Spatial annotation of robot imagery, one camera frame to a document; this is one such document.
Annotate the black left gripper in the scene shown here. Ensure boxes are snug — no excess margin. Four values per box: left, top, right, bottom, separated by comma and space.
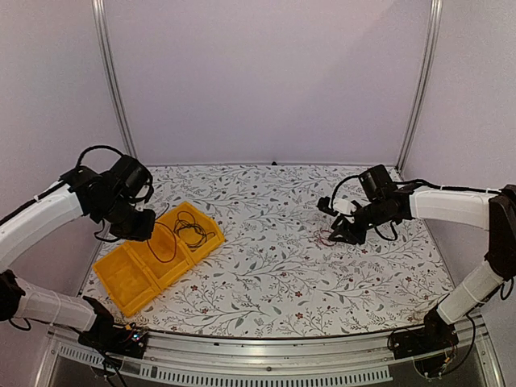
95, 194, 156, 241

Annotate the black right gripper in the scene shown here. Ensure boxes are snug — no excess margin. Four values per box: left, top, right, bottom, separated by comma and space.
329, 198, 389, 245

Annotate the black thin cable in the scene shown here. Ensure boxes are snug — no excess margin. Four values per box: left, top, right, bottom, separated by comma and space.
173, 209, 217, 248

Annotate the right arm base electronics board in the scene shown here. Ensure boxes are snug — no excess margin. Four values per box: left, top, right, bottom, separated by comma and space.
387, 322, 476, 380

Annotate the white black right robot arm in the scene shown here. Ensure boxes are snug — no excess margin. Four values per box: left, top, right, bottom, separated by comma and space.
317, 164, 515, 352

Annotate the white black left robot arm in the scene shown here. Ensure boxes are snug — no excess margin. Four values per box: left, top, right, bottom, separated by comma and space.
1, 155, 156, 350

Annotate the left arm base electronics board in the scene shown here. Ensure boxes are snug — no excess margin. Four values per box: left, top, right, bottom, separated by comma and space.
78, 318, 149, 359

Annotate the yellow divided plastic bin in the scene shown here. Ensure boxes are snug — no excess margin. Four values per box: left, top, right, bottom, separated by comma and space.
93, 202, 225, 318

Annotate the floral patterned table mat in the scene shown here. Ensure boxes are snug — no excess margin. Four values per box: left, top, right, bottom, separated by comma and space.
70, 164, 460, 339

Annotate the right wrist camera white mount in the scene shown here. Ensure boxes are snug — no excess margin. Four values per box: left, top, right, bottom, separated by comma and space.
317, 197, 360, 218

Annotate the black braided right camera cable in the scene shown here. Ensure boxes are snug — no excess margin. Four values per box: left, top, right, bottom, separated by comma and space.
330, 174, 362, 202

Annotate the black braided camera cable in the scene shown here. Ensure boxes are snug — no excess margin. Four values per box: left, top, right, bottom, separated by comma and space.
75, 144, 126, 170
330, 174, 362, 202

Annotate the black braided left camera cable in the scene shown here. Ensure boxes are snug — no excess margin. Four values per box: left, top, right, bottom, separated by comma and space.
75, 144, 126, 170

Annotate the aluminium front frame rail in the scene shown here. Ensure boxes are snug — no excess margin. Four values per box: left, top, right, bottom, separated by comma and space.
35, 314, 506, 386

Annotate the aluminium left corner post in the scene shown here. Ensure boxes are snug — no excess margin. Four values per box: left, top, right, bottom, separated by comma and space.
91, 0, 138, 158

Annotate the aluminium corner post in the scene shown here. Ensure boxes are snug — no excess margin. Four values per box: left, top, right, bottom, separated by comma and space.
396, 0, 443, 174
91, 0, 138, 158

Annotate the aluminium right corner post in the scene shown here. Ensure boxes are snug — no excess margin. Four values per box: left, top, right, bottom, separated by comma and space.
396, 0, 443, 174

